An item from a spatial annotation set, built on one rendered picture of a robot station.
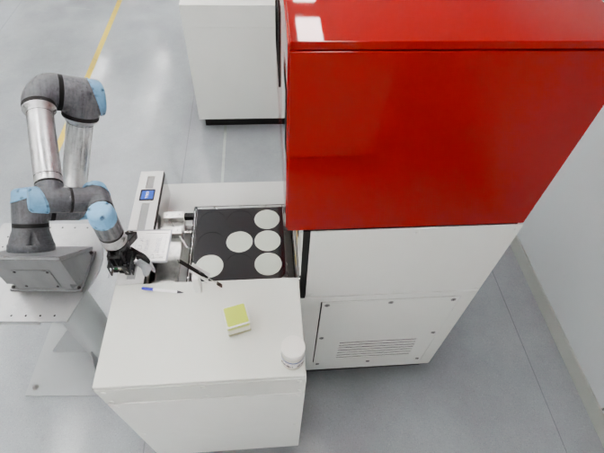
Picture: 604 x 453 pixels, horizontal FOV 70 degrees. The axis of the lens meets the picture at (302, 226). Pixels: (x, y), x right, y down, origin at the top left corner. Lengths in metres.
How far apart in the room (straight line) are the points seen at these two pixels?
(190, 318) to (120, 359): 0.23
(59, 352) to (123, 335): 1.22
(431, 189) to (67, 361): 2.05
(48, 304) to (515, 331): 2.33
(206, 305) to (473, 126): 0.96
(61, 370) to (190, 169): 1.56
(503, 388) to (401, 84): 1.94
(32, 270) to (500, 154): 1.52
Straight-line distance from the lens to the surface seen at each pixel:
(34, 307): 1.85
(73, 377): 2.60
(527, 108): 1.17
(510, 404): 2.61
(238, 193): 1.96
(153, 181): 1.89
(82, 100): 1.63
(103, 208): 1.36
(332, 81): 0.97
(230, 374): 1.37
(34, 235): 1.78
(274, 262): 1.63
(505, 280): 2.97
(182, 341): 1.44
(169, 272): 1.68
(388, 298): 1.73
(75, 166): 1.73
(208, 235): 1.73
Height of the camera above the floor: 2.25
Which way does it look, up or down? 51 degrees down
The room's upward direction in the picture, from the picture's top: 3 degrees clockwise
